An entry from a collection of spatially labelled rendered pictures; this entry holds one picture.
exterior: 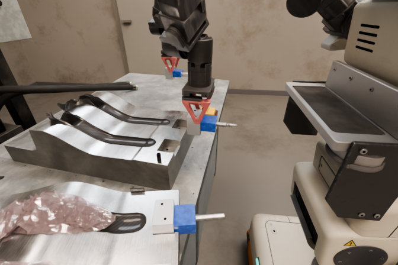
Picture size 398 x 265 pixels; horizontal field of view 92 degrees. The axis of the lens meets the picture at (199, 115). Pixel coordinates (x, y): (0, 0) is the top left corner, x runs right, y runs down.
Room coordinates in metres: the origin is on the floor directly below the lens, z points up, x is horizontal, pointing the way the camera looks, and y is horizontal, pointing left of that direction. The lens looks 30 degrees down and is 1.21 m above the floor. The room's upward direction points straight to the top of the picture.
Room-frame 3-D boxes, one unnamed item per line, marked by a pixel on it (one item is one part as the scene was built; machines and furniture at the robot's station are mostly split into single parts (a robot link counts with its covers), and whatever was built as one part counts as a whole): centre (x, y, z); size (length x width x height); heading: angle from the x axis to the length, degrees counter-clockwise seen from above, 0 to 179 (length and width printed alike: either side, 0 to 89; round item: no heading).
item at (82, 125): (0.50, 0.27, 0.92); 0.35 x 0.16 x 0.09; 77
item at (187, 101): (0.44, 0.00, 0.99); 0.07 x 0.07 x 0.09; 79
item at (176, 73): (0.89, 0.09, 0.93); 0.13 x 0.05 x 0.05; 78
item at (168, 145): (0.40, 0.08, 0.87); 0.05 x 0.05 x 0.04; 77
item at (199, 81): (0.45, 0.00, 1.06); 0.10 x 0.07 x 0.07; 170
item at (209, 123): (0.44, -0.04, 0.93); 0.13 x 0.05 x 0.05; 79
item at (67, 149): (0.51, 0.29, 0.87); 0.50 x 0.26 x 0.14; 77
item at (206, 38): (0.45, 0.00, 1.12); 0.07 x 0.06 x 0.07; 50
